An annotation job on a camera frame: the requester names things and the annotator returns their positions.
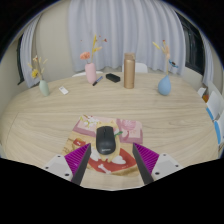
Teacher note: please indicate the pink vase with flowers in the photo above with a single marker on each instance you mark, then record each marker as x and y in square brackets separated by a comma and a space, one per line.
[90, 74]

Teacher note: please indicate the gold metal drink bottle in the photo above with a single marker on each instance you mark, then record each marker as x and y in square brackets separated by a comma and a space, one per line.
[129, 71]

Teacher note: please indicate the large dark window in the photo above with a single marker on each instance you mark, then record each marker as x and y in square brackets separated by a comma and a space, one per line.
[193, 46]

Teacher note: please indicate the small white eraser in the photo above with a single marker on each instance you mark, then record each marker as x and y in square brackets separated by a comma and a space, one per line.
[63, 90]

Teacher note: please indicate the cartoon print mouse pad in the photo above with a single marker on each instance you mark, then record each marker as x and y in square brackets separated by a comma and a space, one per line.
[128, 130]

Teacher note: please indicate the wide white curtain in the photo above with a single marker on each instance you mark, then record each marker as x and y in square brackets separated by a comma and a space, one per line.
[133, 26]

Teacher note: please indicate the narrow dark window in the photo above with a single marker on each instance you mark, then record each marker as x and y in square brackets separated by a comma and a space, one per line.
[20, 63]

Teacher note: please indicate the green vase with dried flowers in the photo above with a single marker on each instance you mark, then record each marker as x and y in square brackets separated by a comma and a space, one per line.
[44, 89]

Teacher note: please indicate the white and blue chairs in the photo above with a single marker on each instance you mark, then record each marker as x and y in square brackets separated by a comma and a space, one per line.
[215, 106]

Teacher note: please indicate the black computer mouse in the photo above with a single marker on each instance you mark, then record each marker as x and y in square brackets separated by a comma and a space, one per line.
[106, 140]

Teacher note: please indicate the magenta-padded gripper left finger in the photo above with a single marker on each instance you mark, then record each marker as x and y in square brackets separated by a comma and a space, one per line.
[60, 165]

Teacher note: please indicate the blue vase with flowers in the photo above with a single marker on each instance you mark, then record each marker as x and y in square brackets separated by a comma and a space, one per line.
[164, 87]

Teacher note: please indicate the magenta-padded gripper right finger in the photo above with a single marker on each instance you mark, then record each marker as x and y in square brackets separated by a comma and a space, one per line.
[164, 165]

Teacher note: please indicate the narrow white curtain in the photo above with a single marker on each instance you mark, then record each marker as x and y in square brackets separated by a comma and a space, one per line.
[28, 50]
[207, 60]

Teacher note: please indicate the small black box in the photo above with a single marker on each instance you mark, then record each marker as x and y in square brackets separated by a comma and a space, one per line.
[113, 78]

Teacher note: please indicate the white chair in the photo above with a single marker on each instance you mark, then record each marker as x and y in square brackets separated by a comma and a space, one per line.
[78, 74]
[141, 68]

